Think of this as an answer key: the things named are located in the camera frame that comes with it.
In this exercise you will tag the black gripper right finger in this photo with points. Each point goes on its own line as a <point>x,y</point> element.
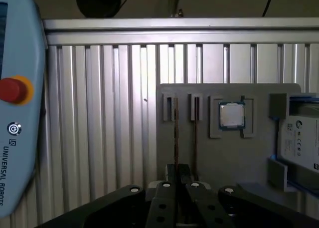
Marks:
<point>210,209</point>

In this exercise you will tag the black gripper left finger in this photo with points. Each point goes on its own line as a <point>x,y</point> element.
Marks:
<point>162,208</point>

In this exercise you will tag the RAM stick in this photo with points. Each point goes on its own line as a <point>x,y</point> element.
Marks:
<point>176,138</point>
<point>196,143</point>

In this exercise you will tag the grey parts rack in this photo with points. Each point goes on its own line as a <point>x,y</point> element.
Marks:
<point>224,158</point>

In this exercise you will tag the silver-topped CPU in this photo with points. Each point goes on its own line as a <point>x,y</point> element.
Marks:
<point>231,116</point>

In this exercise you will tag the hard disk in blue carrier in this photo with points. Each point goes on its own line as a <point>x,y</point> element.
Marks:
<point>299,143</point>

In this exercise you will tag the pale blue teach pendant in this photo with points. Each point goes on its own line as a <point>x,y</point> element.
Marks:
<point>22,51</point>

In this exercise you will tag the black round object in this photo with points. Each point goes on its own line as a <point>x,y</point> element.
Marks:
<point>98,2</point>

